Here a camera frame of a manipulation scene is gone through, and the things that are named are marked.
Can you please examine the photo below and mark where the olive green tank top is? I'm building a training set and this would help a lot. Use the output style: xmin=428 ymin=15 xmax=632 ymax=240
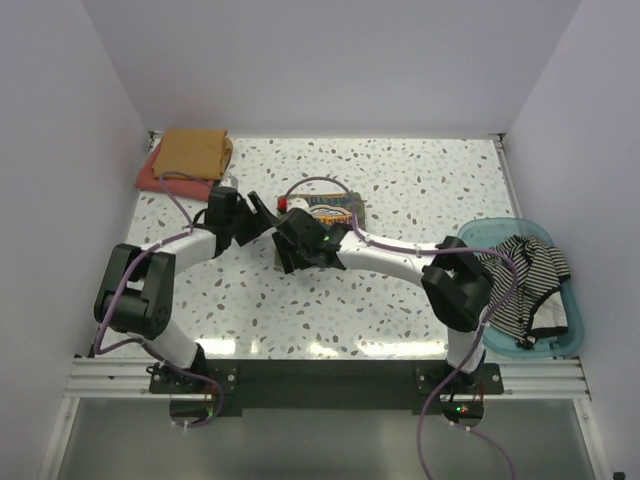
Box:
xmin=276 ymin=193 xmax=364 ymax=267

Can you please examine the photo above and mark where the striped black white tank top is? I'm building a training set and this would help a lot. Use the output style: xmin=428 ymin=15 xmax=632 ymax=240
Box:
xmin=478 ymin=235 xmax=571 ymax=350

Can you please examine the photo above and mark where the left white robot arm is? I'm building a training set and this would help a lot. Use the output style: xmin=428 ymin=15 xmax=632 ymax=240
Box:
xmin=93 ymin=187 xmax=277 ymax=392

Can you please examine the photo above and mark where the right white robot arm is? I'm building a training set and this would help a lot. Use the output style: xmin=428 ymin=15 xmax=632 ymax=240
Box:
xmin=273 ymin=208 xmax=493 ymax=393

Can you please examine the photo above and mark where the salmon red folded tank top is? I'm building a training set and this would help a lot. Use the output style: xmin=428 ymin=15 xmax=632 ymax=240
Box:
xmin=135 ymin=142 xmax=218 ymax=202

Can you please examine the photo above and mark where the mustard folded tank top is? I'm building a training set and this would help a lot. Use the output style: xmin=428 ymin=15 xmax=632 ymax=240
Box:
xmin=153 ymin=129 xmax=233 ymax=181

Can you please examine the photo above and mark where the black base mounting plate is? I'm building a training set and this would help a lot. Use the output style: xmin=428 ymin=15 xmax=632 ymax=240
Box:
xmin=146 ymin=360 xmax=505 ymax=423

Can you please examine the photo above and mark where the blue translucent plastic bin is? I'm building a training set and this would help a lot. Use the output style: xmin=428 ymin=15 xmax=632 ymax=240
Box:
xmin=458 ymin=217 xmax=584 ymax=359

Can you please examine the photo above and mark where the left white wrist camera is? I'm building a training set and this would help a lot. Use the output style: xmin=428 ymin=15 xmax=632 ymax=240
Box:
xmin=220 ymin=174 xmax=239 ymax=189

